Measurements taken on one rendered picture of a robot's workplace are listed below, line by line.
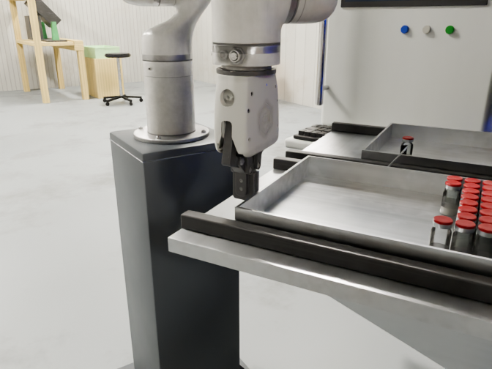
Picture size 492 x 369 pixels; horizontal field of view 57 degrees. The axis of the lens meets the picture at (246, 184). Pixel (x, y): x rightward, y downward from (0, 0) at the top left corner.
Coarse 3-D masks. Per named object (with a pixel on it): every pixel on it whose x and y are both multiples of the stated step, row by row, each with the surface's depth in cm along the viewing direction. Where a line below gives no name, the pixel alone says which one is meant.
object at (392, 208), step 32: (320, 160) 77; (256, 192) 61; (288, 192) 71; (320, 192) 71; (352, 192) 71; (384, 192) 71; (416, 192) 71; (256, 224) 56; (288, 224) 53; (320, 224) 52; (352, 224) 59; (384, 224) 59; (416, 224) 59; (416, 256) 47; (448, 256) 46; (480, 256) 45
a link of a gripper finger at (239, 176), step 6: (240, 162) 57; (234, 168) 59; (240, 168) 58; (234, 174) 61; (240, 174) 60; (246, 174) 60; (252, 174) 60; (234, 180) 62; (240, 180) 60; (246, 180) 60; (252, 180) 60; (234, 186) 62; (240, 186) 60; (246, 186) 60; (252, 186) 60; (234, 192) 62; (240, 192) 61; (246, 192) 60; (252, 192) 61; (240, 198) 62; (246, 198) 62
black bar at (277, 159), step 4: (276, 160) 81; (280, 160) 81; (284, 160) 81; (288, 160) 80; (292, 160) 80; (296, 160) 80; (300, 160) 80; (276, 164) 82; (280, 164) 81; (284, 164) 81; (288, 164) 80; (292, 164) 80; (276, 168) 82; (280, 168) 82; (284, 168) 81; (288, 168) 81
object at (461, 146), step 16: (400, 128) 102; (416, 128) 100; (432, 128) 99; (448, 128) 97; (368, 144) 85; (384, 144) 98; (400, 144) 98; (416, 144) 98; (432, 144) 98; (448, 144) 98; (464, 144) 97; (480, 144) 95; (384, 160) 80; (400, 160) 79; (416, 160) 77; (432, 160) 76; (448, 160) 75; (464, 160) 86; (480, 160) 86
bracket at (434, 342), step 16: (352, 304) 57; (368, 320) 56; (384, 320) 55; (400, 320) 54; (416, 320) 53; (400, 336) 55; (416, 336) 54; (432, 336) 53; (448, 336) 52; (464, 336) 51; (432, 352) 53; (448, 352) 52; (464, 352) 52; (480, 352) 51; (448, 368) 53; (464, 368) 52; (480, 368) 51
